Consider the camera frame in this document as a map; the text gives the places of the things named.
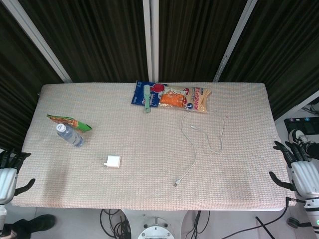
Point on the clear plastic water bottle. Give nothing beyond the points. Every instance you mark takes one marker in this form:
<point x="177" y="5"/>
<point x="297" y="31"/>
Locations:
<point x="71" y="137"/>

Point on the green orange snack packet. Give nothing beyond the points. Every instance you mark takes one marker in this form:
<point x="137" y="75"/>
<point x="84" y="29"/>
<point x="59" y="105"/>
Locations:
<point x="74" y="123"/>

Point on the black shoe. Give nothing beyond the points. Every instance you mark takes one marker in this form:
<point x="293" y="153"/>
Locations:
<point x="40" y="222"/>

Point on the black electronic device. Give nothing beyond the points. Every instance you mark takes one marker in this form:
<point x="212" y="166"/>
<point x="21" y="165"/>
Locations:
<point x="304" y="125"/>

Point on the white charger adapter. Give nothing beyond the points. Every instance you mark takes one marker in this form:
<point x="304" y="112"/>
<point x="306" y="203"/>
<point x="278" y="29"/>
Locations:
<point x="114" y="162"/>

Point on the pink woven table mat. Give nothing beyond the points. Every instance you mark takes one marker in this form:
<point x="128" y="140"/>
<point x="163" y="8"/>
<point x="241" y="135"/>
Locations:
<point x="149" y="179"/>

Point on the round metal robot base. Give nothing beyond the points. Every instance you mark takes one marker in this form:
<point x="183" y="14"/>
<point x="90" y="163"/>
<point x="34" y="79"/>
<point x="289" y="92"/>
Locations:
<point x="155" y="231"/>

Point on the orange gloves plastic package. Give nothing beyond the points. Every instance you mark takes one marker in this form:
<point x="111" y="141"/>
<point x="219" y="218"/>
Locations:
<point x="184" y="99"/>

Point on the white frame post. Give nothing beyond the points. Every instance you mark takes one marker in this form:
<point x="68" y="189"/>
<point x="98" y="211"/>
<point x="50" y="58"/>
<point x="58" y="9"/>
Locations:
<point x="236" y="37"/>
<point x="37" y="37"/>
<point x="150" y="37"/>

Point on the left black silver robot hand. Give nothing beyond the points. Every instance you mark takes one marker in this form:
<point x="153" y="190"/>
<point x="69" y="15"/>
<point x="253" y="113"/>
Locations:
<point x="7" y="181"/>

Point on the green plastic brush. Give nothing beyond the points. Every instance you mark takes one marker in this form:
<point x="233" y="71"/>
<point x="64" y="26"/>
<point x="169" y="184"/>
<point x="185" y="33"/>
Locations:
<point x="147" y="99"/>

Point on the blue white plastic packet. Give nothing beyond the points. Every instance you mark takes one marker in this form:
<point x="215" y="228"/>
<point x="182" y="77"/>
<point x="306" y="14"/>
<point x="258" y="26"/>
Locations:
<point x="139" y="95"/>

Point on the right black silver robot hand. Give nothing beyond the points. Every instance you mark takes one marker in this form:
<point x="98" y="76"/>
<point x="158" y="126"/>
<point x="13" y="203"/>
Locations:
<point x="305" y="176"/>

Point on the dark pleated curtain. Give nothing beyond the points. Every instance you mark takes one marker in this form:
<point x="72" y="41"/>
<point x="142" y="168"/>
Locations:
<point x="99" y="37"/>

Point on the black white sneaker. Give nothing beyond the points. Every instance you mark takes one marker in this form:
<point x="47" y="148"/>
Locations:
<point x="297" y="135"/>

